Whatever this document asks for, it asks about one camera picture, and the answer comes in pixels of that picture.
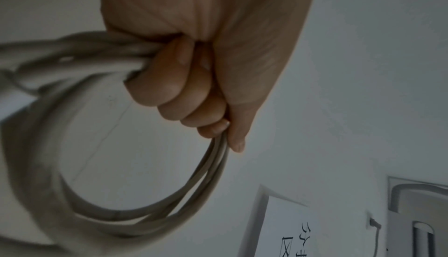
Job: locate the person's left hand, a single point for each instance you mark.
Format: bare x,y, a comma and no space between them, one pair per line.
217,15

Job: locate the white handwritten paper note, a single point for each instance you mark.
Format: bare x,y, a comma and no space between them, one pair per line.
280,228

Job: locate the white air conditioner pipe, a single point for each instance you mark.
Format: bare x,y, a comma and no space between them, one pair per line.
416,187

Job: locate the white wall air conditioner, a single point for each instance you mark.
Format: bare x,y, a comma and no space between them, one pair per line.
399,236

